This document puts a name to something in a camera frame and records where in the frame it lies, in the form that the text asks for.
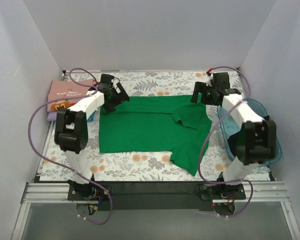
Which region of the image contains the green t shirt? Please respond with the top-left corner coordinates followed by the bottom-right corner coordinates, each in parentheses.
top-left (99, 95), bottom-right (212, 176)

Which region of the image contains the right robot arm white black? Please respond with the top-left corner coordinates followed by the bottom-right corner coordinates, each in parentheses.
top-left (190, 68), bottom-right (277, 199)

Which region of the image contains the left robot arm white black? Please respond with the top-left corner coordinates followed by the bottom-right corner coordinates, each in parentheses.
top-left (54, 73), bottom-right (130, 200)

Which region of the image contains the teal folded t shirt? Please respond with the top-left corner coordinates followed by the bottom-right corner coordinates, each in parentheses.
top-left (87, 111), bottom-right (96, 122)

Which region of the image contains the blue transparent plastic bin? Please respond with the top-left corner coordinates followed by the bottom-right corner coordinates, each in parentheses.
top-left (220, 98), bottom-right (282, 167)

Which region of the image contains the black t shirt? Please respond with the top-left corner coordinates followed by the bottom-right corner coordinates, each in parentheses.
top-left (227, 132), bottom-right (239, 156)

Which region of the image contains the pink folded printed t shirt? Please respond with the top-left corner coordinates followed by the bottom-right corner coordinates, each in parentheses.
top-left (47, 78), bottom-right (96, 113)

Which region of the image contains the lilac folded t shirt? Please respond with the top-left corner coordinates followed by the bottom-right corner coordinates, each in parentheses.
top-left (47, 111), bottom-right (58, 122)

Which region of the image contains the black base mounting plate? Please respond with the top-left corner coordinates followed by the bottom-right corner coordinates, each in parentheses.
top-left (67, 180), bottom-right (246, 211)

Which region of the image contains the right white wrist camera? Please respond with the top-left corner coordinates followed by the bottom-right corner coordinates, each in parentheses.
top-left (206, 70), bottom-right (214, 86)

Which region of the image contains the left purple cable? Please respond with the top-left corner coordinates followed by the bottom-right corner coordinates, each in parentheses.
top-left (27, 67), bottom-right (114, 225)

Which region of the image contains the aluminium frame rail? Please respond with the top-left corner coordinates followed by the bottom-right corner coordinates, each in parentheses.
top-left (12, 181), bottom-right (300, 240)

